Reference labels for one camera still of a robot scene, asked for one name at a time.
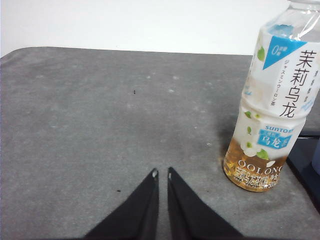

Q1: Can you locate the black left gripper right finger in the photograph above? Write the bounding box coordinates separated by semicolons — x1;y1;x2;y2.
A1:
166;166;245;240

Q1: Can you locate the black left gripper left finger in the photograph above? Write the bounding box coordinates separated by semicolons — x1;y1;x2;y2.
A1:
83;167;160;240

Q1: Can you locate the pale-label jasmine oolong tea bottle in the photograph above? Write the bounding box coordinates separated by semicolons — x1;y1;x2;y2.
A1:
222;0;320;193

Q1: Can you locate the dark teal rectangular tray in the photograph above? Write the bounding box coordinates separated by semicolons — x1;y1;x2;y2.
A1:
286;128;320;216

